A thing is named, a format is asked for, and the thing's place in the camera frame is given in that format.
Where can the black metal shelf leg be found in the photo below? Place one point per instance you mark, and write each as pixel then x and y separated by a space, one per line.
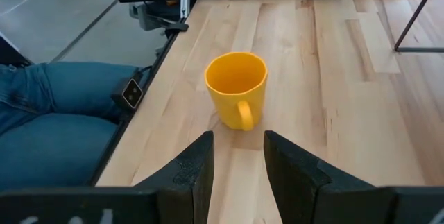
pixel 416 49

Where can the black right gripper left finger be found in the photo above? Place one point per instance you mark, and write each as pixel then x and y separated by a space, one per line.
pixel 173 199

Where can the black table edge clamp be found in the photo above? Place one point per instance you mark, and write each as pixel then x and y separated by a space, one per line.
pixel 177 27

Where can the small black table camera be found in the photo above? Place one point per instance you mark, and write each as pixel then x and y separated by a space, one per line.
pixel 132 93

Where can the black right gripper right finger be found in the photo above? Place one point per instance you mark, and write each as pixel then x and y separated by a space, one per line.
pixel 305 199

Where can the black chair part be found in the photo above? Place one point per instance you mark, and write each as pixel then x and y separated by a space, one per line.
pixel 12 54

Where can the yellow faceted mug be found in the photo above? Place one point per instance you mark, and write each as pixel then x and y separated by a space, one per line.
pixel 225 106

